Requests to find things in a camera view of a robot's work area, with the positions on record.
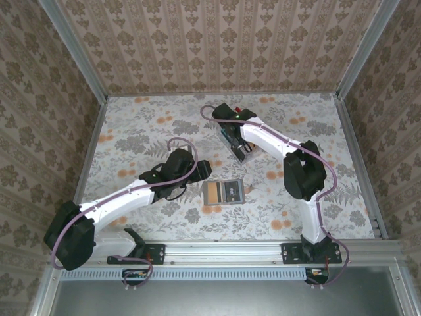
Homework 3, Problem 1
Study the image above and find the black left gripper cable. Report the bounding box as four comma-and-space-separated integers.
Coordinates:
163, 186, 186, 202

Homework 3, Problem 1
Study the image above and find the aluminium table side rail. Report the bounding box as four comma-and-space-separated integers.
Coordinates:
334, 95, 389, 240
64, 97, 109, 243

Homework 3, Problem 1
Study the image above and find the long aluminium mounting rail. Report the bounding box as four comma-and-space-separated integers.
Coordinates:
49, 239, 404, 266

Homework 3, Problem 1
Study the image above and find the slanted aluminium frame post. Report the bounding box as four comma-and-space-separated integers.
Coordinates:
335, 0, 402, 99
38, 0, 109, 101

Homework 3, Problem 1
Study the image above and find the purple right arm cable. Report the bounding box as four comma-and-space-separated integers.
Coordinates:
200, 105, 350, 290

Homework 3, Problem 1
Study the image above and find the grey metal panel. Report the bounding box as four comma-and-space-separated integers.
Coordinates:
49, 279, 407, 316

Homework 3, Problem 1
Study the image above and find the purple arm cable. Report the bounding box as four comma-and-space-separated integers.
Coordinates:
200, 105, 350, 290
51, 137, 199, 291

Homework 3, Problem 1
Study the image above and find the grey slotted cable duct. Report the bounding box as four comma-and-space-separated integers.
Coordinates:
60, 266, 309, 282

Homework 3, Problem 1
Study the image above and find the floral patterned table cover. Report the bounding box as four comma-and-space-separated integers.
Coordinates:
70, 93, 379, 241

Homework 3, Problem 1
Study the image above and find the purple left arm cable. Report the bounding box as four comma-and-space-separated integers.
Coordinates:
51, 137, 199, 291

